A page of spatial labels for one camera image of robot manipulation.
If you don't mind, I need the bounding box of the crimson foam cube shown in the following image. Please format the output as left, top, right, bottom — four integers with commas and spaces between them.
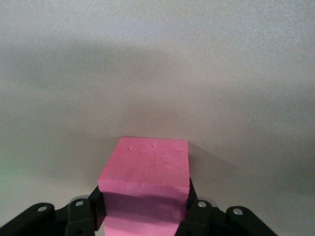
97, 137, 191, 236

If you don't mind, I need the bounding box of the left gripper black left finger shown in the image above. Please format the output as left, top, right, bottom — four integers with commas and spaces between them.
0, 186, 107, 236

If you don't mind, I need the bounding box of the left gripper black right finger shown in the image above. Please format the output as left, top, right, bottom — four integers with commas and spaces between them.
173, 178, 279, 236

